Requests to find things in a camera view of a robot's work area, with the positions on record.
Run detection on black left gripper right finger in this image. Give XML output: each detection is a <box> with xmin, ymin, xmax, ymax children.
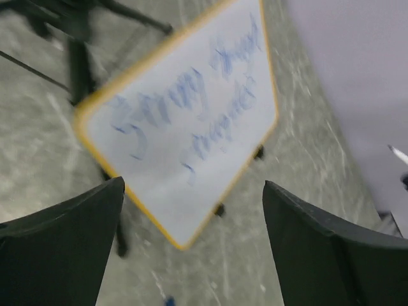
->
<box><xmin>263</xmin><ymin>181</ymin><xmax>407</xmax><ymax>306</ymax></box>

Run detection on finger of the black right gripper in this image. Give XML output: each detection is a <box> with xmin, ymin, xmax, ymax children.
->
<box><xmin>400</xmin><ymin>173</ymin><xmax>408</xmax><ymax>191</ymax></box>

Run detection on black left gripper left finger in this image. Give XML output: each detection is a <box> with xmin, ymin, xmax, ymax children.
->
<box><xmin>1</xmin><ymin>177</ymin><xmax>124</xmax><ymax>305</ymax></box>

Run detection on white whiteboard marker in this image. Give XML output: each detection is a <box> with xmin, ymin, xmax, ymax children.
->
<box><xmin>388</xmin><ymin>145</ymin><xmax>408</xmax><ymax>164</ymax></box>

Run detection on yellow framed whiteboard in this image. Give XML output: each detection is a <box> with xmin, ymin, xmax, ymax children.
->
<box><xmin>73</xmin><ymin>1</ymin><xmax>279</xmax><ymax>250</ymax></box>

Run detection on blue marker cap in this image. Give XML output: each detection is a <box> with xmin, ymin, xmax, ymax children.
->
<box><xmin>164</xmin><ymin>296</ymin><xmax>176</xmax><ymax>306</ymax></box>

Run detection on black whiteboard foot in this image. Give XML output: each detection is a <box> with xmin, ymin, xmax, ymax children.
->
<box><xmin>214</xmin><ymin>203</ymin><xmax>226</xmax><ymax>217</ymax></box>
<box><xmin>254</xmin><ymin>145</ymin><xmax>265</xmax><ymax>160</ymax></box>

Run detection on black music stand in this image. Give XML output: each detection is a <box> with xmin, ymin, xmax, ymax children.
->
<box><xmin>0</xmin><ymin>0</ymin><xmax>175</xmax><ymax>258</ymax></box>

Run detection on aluminium frame rail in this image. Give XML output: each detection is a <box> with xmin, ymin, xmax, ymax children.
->
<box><xmin>374</xmin><ymin>211</ymin><xmax>403</xmax><ymax>238</ymax></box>

